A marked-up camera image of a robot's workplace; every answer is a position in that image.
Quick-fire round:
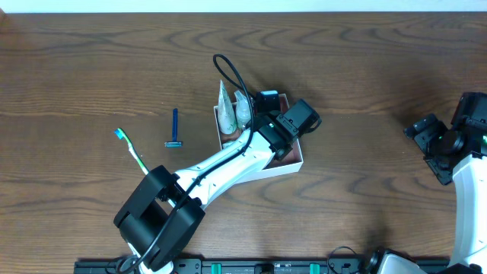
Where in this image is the white box with pink interior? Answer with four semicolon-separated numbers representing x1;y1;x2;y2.
213;106;304;184

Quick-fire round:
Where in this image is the blue foaming soap pump bottle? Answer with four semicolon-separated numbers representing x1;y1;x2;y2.
234;90;251;130

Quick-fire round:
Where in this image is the white Pantene bamboo tube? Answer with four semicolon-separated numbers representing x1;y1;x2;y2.
217;80;237;135

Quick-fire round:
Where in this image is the green Dettol soap box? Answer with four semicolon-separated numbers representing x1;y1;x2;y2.
222;141;239;150

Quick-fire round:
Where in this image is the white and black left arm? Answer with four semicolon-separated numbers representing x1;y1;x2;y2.
113;100;321;273

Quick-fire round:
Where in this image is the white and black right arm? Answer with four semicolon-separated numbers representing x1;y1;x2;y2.
404;114;486;273

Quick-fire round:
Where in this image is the blue disposable razor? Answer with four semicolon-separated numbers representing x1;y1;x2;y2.
164;108;183;148

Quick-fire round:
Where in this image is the green and blue toothbrush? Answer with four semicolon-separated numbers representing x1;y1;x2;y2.
114;128;149;175

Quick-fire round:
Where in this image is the black mounting rail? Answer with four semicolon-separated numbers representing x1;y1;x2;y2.
73;257;364;274

